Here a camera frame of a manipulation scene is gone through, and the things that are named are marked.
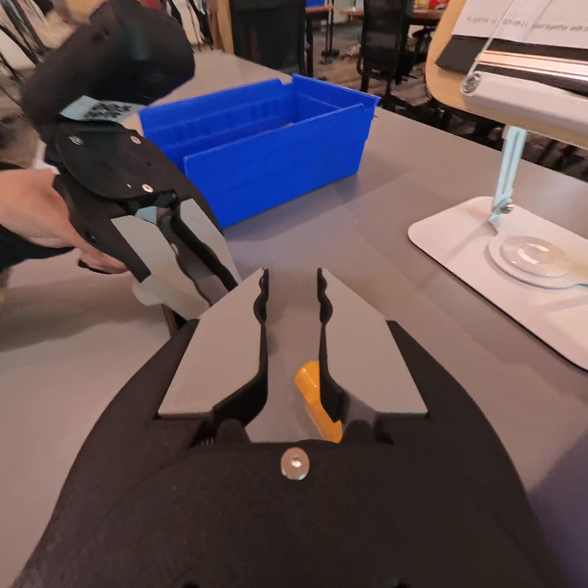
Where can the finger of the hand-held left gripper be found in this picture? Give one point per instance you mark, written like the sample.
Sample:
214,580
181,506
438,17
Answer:
151,257
206,234

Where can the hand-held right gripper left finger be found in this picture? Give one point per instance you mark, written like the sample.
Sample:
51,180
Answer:
220,363

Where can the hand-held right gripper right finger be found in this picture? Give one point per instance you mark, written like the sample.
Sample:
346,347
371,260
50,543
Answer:
367,363

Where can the orange mega block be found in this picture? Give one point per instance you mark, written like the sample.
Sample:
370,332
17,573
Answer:
310,390

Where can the blue plastic bin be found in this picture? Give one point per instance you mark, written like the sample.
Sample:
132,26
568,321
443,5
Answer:
275,183

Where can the person's left forearm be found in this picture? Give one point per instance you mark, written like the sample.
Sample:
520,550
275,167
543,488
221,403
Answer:
18,252

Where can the person's left hand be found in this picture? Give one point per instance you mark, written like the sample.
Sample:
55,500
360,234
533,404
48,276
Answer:
32,206

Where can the black office chair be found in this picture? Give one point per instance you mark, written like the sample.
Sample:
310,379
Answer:
271,32
386,36

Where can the printed instruction sheet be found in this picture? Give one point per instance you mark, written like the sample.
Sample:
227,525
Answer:
528,23

